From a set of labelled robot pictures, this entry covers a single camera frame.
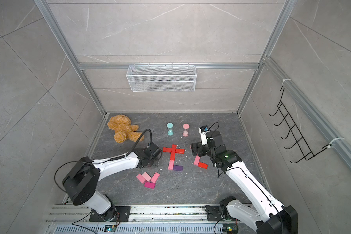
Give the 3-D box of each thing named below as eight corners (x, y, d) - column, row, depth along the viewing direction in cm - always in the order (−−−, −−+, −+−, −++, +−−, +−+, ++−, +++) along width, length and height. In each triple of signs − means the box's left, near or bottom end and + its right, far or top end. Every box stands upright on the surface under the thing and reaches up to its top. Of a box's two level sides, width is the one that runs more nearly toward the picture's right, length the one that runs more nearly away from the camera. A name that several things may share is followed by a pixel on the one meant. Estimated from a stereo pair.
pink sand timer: (184, 137, 107) (184, 129, 98) (181, 133, 109) (181, 124, 101) (189, 135, 108) (190, 127, 100) (186, 131, 110) (187, 122, 102)
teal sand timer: (167, 135, 108) (166, 128, 100) (167, 130, 111) (167, 122, 104) (173, 135, 108) (172, 128, 100) (173, 130, 111) (172, 122, 104)
